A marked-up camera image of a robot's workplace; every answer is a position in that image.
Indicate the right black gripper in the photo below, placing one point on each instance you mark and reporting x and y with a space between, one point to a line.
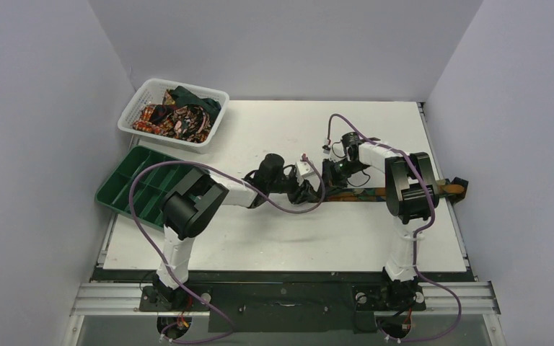
329 176

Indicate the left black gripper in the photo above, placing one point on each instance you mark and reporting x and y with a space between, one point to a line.
304 193

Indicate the orange green patterned tie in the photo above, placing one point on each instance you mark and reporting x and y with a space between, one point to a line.
454 190

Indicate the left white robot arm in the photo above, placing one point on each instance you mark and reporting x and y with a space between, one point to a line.
188 208

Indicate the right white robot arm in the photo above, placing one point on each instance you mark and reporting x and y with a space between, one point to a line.
411 195

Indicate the red patterned ties pile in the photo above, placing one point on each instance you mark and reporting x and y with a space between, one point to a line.
189 123

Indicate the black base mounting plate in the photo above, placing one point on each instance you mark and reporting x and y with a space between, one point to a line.
273 301

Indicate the dark green tie in basket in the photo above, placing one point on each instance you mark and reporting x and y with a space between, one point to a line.
180 97

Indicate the white plastic basket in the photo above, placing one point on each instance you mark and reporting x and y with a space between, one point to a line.
152 92

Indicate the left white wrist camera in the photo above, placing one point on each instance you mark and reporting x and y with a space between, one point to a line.
304 169

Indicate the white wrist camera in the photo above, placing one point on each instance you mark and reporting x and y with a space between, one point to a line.
304 169
327 147

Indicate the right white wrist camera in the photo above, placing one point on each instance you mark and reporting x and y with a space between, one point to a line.
327 147

